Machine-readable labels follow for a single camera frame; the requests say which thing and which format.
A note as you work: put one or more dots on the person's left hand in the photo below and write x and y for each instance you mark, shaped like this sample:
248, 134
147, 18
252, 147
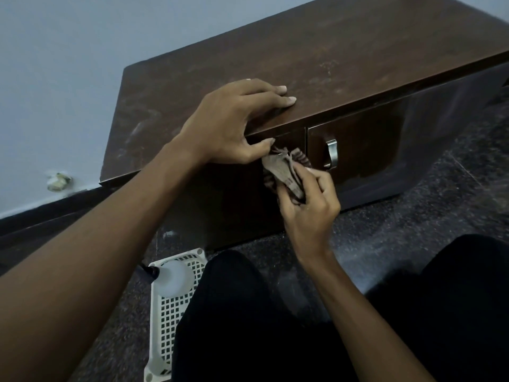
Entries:
222, 127

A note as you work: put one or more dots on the person's right hand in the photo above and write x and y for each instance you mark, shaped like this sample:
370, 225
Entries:
310, 218

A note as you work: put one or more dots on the striped brown cleaning cloth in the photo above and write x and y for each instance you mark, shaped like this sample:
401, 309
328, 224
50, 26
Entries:
284, 173

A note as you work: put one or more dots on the white spray bottle black trigger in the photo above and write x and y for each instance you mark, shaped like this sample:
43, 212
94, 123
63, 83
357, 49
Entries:
173, 276

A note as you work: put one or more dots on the person's left forearm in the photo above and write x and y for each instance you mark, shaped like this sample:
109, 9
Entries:
75, 274

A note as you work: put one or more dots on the person's right forearm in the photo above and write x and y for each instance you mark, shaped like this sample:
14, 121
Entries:
374, 330

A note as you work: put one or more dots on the person's black trousers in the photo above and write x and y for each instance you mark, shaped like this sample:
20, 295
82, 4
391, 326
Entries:
246, 326

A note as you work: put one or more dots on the dark wooden table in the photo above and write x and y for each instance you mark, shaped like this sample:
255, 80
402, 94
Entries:
338, 47

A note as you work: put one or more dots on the white plastic lattice basket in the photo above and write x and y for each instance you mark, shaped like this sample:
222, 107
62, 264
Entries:
171, 310

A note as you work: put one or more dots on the white plaster lump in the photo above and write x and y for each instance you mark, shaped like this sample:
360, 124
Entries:
59, 181

